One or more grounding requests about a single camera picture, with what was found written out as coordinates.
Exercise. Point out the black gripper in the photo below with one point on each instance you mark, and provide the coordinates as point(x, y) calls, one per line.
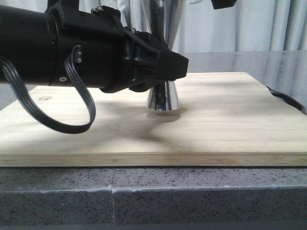
point(112, 58)

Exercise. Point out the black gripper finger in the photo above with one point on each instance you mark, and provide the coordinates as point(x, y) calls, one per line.
point(221, 4)

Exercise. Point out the silver double-cone jigger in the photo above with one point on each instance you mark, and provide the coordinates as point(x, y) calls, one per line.
point(163, 18)

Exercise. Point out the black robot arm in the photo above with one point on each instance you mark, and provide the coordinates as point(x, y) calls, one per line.
point(28, 40)

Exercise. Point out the grey curtain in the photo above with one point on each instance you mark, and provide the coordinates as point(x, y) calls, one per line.
point(250, 25)

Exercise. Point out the light wooden cutting board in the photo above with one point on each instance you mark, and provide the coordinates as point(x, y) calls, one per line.
point(225, 119)

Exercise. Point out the black ribbon cable long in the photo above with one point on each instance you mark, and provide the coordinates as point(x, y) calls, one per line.
point(16, 83)

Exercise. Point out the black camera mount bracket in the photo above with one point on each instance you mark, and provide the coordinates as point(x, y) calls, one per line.
point(70, 3)

